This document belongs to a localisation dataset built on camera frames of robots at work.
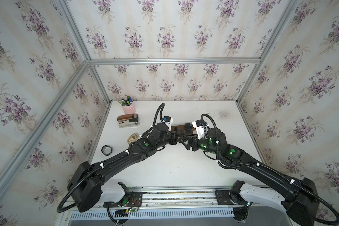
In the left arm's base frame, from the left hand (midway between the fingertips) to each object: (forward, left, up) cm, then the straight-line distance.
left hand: (180, 133), depth 78 cm
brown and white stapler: (+20, +36, -15) cm, 44 cm away
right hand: (-5, -2, +3) cm, 6 cm away
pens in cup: (+32, +36, -7) cm, 49 cm away
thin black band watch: (-1, +47, -20) cm, 51 cm away
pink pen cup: (+28, +36, -12) cm, 47 cm away
